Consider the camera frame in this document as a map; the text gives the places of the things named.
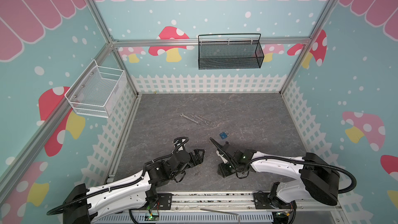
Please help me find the white mesh wall basket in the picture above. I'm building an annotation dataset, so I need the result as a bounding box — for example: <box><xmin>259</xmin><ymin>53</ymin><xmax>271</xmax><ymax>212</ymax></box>
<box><xmin>65</xmin><ymin>60</ymin><xmax>127</xmax><ymax>118</ymax></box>

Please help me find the black mesh wall basket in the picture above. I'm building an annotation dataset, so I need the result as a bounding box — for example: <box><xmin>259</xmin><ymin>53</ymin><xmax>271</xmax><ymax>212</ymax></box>
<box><xmin>198</xmin><ymin>33</ymin><xmax>265</xmax><ymax>70</ymax></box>

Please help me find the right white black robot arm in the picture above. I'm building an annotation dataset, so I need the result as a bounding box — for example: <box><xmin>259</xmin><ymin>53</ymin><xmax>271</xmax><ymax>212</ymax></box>
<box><xmin>209</xmin><ymin>138</ymin><xmax>357</xmax><ymax>209</ymax></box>

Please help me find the long silver wrench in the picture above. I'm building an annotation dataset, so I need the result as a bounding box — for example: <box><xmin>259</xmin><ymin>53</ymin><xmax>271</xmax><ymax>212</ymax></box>
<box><xmin>180</xmin><ymin>114</ymin><xmax>201</xmax><ymax>125</ymax></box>

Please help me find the short silver wrench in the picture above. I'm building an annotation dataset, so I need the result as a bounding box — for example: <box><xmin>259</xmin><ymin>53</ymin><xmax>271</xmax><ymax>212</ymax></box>
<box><xmin>193</xmin><ymin>115</ymin><xmax>212</xmax><ymax>125</ymax></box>

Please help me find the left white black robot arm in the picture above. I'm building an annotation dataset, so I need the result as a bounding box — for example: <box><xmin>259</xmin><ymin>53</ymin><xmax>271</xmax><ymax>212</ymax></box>
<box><xmin>46</xmin><ymin>137</ymin><xmax>205</xmax><ymax>224</ymax></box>

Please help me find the grey metal hex key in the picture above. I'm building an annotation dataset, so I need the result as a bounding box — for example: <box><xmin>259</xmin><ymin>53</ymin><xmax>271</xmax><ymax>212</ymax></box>
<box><xmin>200</xmin><ymin>208</ymin><xmax>241</xmax><ymax>224</ymax></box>

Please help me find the green circuit board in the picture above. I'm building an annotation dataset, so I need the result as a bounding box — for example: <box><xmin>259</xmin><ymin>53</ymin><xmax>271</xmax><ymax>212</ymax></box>
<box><xmin>275</xmin><ymin>211</ymin><xmax>290</xmax><ymax>218</ymax></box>
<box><xmin>145</xmin><ymin>213</ymin><xmax>159</xmax><ymax>222</ymax></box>

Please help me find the blue padlock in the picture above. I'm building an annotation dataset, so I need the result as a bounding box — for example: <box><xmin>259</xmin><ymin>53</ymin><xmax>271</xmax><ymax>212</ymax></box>
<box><xmin>219</xmin><ymin>131</ymin><xmax>229</xmax><ymax>140</ymax></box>

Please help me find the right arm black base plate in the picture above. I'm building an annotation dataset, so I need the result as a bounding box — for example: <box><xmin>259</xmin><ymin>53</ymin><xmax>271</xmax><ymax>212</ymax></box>
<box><xmin>253</xmin><ymin>191</ymin><xmax>293</xmax><ymax>209</ymax></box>

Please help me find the left green circuit board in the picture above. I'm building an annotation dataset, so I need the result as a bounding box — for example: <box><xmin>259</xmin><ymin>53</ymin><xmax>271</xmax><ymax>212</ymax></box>
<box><xmin>145</xmin><ymin>213</ymin><xmax>159</xmax><ymax>222</ymax></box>

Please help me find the right green circuit board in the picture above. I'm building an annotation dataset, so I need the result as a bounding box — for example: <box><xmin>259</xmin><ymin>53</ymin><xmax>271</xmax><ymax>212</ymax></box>
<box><xmin>275</xmin><ymin>211</ymin><xmax>290</xmax><ymax>218</ymax></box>

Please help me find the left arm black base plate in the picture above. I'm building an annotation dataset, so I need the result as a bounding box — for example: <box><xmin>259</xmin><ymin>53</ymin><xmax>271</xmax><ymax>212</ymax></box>
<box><xmin>145</xmin><ymin>193</ymin><xmax>173</xmax><ymax>210</ymax></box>

